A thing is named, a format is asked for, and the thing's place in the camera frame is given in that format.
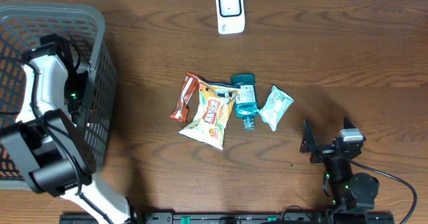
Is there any light green wipes packet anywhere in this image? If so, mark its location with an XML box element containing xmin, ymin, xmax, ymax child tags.
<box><xmin>258</xmin><ymin>86</ymin><xmax>294</xmax><ymax>132</ymax></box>

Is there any teal mouthwash bottle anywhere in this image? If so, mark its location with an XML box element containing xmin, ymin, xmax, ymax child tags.
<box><xmin>231</xmin><ymin>74</ymin><xmax>259</xmax><ymax>131</ymax></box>

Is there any yellow snack bag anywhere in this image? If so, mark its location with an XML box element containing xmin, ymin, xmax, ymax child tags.
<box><xmin>179</xmin><ymin>80</ymin><xmax>239</xmax><ymax>151</ymax></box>

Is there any red brown snack bar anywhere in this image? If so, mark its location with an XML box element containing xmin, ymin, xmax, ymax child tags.
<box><xmin>169</xmin><ymin>72</ymin><xmax>202</xmax><ymax>123</ymax></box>

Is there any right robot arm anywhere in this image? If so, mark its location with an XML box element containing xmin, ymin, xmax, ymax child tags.
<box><xmin>300</xmin><ymin>116</ymin><xmax>379</xmax><ymax>223</ymax></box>

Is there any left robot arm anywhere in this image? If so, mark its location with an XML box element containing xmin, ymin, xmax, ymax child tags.
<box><xmin>1</xmin><ymin>33</ymin><xmax>140</xmax><ymax>223</ymax></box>

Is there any white barcode scanner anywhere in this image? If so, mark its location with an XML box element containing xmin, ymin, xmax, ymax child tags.
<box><xmin>215</xmin><ymin>0</ymin><xmax>245</xmax><ymax>35</ymax></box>

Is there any grey plastic mesh basket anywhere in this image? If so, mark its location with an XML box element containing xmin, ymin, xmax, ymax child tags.
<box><xmin>1</xmin><ymin>1</ymin><xmax>118</xmax><ymax>171</ymax></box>

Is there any black right camera cable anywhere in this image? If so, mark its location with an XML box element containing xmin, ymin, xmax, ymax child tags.
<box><xmin>347</xmin><ymin>157</ymin><xmax>418</xmax><ymax>224</ymax></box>

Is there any black camera cable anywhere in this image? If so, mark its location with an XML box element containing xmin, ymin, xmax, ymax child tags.
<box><xmin>0</xmin><ymin>56</ymin><xmax>111</xmax><ymax>224</ymax></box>
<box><xmin>347</xmin><ymin>157</ymin><xmax>418</xmax><ymax>224</ymax></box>

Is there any black left camera cable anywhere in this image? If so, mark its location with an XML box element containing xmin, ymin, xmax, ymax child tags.
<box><xmin>0</xmin><ymin>56</ymin><xmax>111</xmax><ymax>224</ymax></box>

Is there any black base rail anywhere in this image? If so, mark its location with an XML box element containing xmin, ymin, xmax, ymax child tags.
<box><xmin>59</xmin><ymin>212</ymin><xmax>395</xmax><ymax>224</ymax></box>

